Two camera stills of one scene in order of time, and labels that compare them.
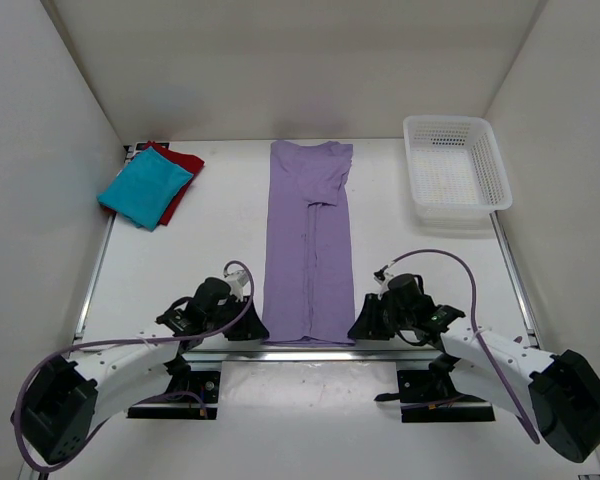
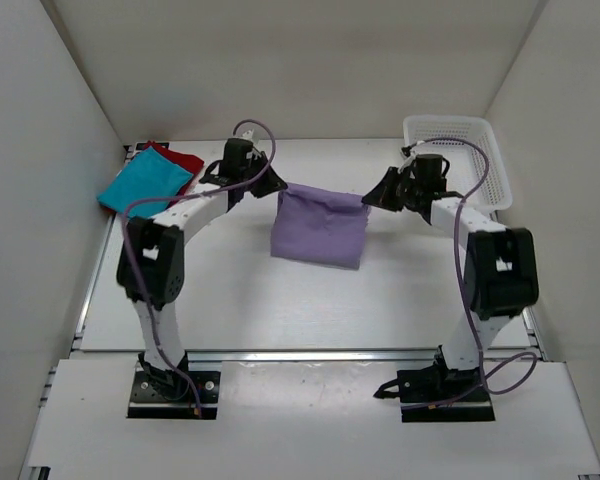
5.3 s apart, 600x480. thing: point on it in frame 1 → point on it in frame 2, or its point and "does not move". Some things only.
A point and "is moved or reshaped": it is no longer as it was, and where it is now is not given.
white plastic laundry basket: x=458 y=170 does not move
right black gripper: x=368 y=326 → x=384 y=195
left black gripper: x=250 y=325 → x=272 y=183
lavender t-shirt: x=308 y=297 is moved or reshaped
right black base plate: x=428 y=396 does not move
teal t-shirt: x=145 y=187 does not move
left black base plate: x=195 y=397 does not move
